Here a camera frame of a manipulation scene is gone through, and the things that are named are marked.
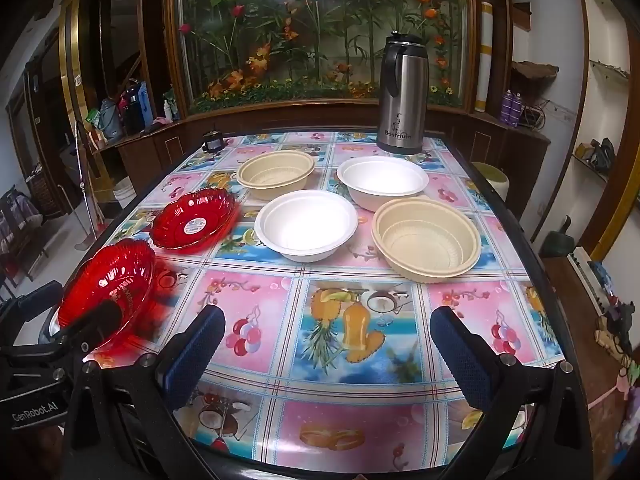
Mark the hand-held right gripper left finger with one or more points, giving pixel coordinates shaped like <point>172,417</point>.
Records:
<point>192,355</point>

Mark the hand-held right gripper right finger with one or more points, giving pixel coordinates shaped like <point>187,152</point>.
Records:
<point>465,360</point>

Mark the green round stool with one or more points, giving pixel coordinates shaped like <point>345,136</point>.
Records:
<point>492,177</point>

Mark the beige plastic bowl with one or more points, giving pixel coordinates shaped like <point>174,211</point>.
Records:
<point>275,170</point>
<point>425,240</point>

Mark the white foam bowl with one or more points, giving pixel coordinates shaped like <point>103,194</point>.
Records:
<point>382,180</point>
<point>306,225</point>

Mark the purple spray bottle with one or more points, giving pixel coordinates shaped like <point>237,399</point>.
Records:
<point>517,110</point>
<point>507,109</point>

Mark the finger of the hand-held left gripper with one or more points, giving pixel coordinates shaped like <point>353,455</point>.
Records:
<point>97,319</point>

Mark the small black cup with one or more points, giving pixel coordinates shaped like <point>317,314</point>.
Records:
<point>213,142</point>

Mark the white roll with yellow stripes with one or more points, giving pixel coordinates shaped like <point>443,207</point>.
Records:
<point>485,55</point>

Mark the red scalloped plastic bowl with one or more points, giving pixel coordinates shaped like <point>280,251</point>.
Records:
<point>192,220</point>
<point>107,285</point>

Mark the stainless steel thermos jug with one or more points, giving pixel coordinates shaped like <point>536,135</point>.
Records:
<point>402,100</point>

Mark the white bucket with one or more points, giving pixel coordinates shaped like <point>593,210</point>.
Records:
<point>124,192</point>

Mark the artificial flower display case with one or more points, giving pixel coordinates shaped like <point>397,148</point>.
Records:
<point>320,30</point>

